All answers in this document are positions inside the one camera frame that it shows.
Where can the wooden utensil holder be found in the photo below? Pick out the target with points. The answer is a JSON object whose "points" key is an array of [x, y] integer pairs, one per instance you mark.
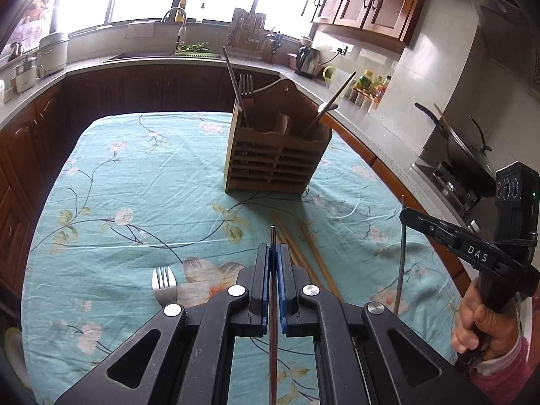
{"points": [[268, 149]]}

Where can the gas stove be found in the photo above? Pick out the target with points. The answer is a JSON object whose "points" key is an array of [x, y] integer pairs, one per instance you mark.
{"points": [[447, 186]]}

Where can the black wok with lid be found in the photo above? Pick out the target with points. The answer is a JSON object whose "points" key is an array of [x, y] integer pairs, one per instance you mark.
{"points": [[469, 163]]}

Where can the steel fork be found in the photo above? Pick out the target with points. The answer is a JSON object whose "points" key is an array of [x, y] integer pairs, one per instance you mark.
{"points": [[164, 286], [246, 89]]}

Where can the person's right hand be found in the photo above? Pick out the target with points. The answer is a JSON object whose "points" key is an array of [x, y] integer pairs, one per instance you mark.
{"points": [[473, 316]]}

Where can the green vegetables in basket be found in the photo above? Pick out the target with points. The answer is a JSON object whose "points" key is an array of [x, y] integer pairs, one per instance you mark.
{"points": [[197, 50]]}

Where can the floral teal tablecloth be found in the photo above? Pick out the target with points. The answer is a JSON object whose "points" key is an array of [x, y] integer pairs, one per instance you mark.
{"points": [[141, 191]]}

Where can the white round cooker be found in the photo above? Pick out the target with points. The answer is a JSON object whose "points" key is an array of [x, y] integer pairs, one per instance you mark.
{"points": [[52, 53]]}

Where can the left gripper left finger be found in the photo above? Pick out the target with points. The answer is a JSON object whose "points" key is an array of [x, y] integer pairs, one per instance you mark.
{"points": [[239, 311]]}

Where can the steel chopstick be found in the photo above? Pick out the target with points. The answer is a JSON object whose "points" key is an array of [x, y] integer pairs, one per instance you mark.
{"points": [[272, 320], [237, 92], [401, 271]]}

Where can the wooden dish rack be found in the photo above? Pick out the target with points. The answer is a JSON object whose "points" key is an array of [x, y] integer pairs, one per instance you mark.
{"points": [[246, 34]]}

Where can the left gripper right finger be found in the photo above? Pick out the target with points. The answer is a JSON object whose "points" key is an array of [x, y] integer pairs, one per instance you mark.
{"points": [[308, 311]]}

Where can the fruit beach poster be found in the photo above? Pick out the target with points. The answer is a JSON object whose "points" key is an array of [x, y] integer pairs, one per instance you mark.
{"points": [[33, 26]]}

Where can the range hood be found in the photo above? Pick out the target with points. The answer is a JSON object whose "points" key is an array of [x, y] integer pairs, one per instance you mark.
{"points": [[509, 39]]}

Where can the yellow oil bottle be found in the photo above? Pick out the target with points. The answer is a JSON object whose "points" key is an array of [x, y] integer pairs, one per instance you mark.
{"points": [[365, 80]]}

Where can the kitchen sink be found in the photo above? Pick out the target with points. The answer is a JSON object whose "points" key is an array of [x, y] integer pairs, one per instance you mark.
{"points": [[142, 55]]}

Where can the steel electric kettle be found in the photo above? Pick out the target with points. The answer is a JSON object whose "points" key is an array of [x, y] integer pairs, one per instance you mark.
{"points": [[307, 62]]}

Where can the kitchen faucet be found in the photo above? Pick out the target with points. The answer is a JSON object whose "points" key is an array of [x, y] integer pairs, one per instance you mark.
{"points": [[169, 17]]}

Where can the yellow dish soap bottle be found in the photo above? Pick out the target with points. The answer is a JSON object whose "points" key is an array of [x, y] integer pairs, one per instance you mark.
{"points": [[182, 6]]}

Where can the small white blender pot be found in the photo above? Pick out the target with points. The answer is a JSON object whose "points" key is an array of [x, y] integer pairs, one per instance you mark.
{"points": [[28, 72]]}

